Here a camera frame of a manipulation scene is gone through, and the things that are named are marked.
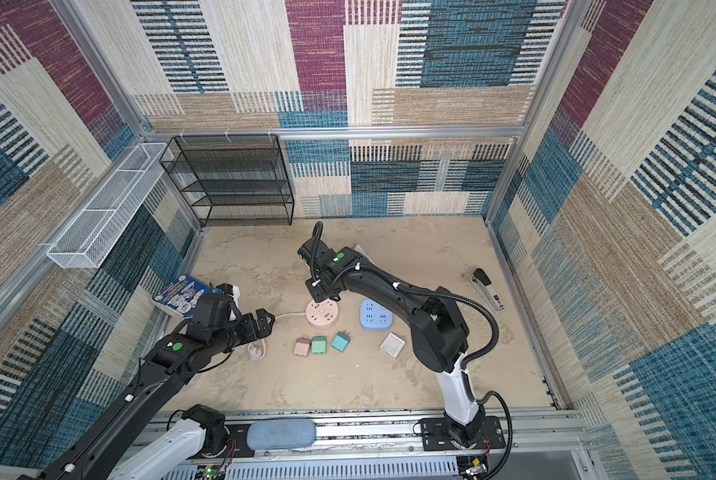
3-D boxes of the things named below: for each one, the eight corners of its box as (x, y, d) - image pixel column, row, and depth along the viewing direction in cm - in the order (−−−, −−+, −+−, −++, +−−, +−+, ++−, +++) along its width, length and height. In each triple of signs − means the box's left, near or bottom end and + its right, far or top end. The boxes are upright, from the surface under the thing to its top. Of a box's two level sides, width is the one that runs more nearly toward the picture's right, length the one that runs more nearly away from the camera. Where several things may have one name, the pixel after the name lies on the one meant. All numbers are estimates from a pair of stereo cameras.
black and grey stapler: (494, 314, 96) (499, 306, 93) (468, 277, 105) (472, 269, 102) (502, 311, 97) (508, 303, 93) (476, 274, 106) (480, 266, 102)
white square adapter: (379, 350, 89) (379, 346, 87) (390, 335, 92) (390, 331, 90) (395, 361, 87) (396, 357, 85) (405, 345, 90) (407, 341, 88)
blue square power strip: (359, 331, 92) (359, 327, 90) (359, 303, 98) (359, 299, 97) (392, 331, 92) (393, 327, 90) (390, 303, 98) (391, 299, 96)
